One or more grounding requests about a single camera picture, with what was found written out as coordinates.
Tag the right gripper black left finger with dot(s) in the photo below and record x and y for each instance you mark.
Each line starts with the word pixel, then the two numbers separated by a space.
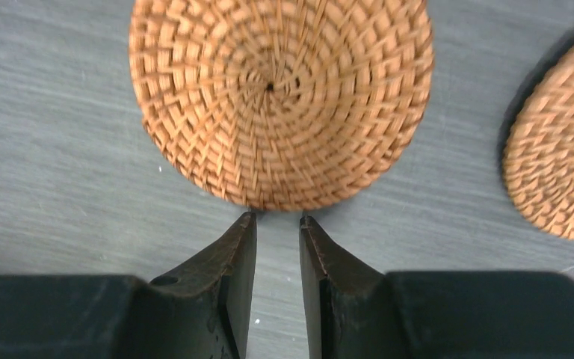
pixel 199 309

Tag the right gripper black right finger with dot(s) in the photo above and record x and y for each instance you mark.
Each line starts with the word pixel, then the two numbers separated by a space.
pixel 354 311

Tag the woven rattan coaster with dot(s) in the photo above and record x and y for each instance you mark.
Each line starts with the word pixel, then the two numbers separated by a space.
pixel 281 105
pixel 538 160

